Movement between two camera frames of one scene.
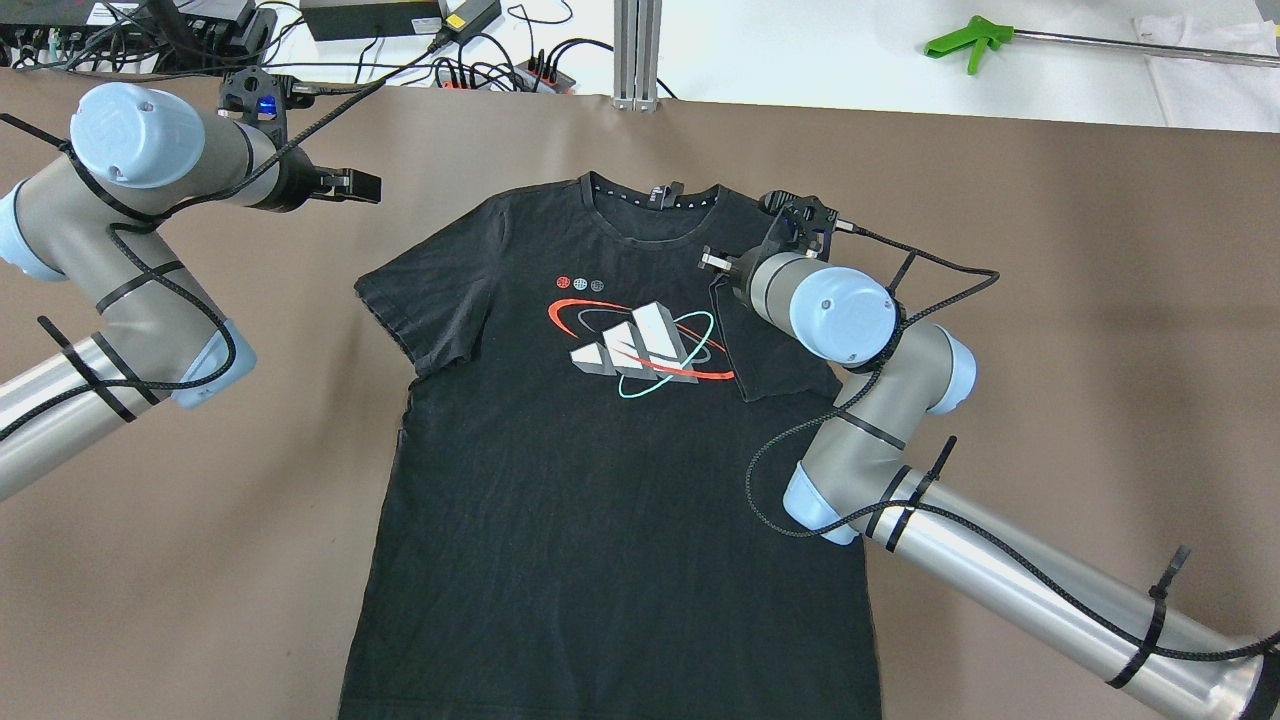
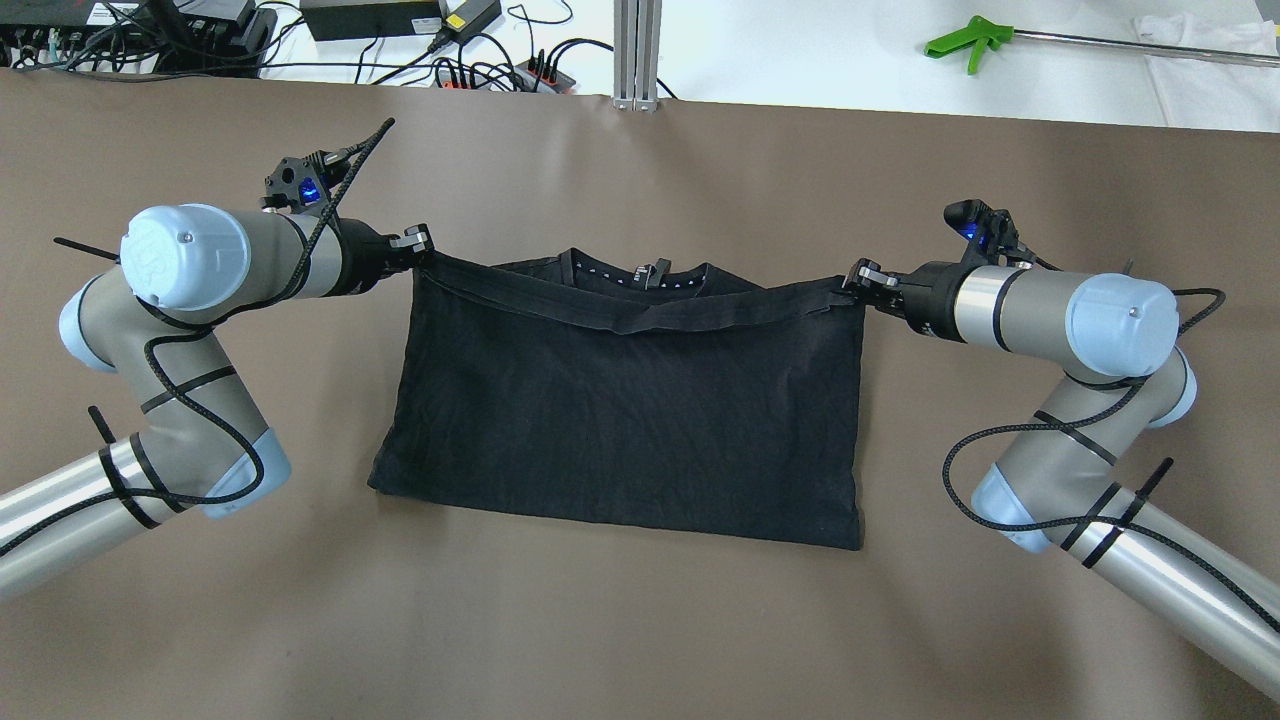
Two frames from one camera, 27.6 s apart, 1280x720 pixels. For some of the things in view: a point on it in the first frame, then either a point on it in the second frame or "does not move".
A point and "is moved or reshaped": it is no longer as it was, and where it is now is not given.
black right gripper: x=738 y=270 -> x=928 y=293
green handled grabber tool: x=983 y=35 does not move
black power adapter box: x=349 y=19 does not move
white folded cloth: x=1210 y=94 does not move
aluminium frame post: x=637 y=28 does not move
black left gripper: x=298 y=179 -> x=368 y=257
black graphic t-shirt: x=590 y=518 is moved or reshaped
